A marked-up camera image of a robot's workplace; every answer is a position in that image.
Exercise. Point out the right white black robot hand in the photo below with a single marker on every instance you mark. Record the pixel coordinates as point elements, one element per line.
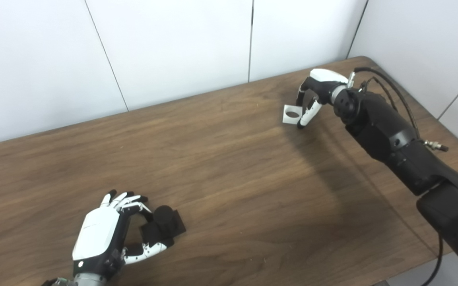
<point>326,79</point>

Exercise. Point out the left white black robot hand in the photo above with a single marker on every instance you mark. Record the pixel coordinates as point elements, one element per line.
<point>98,234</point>

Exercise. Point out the white square piece with hole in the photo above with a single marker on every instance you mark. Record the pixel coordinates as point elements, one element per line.
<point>286,120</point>

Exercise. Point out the black peg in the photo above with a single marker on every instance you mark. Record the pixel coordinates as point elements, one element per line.
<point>165,222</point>

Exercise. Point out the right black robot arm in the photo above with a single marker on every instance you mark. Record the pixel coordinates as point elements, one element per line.
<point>392,135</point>

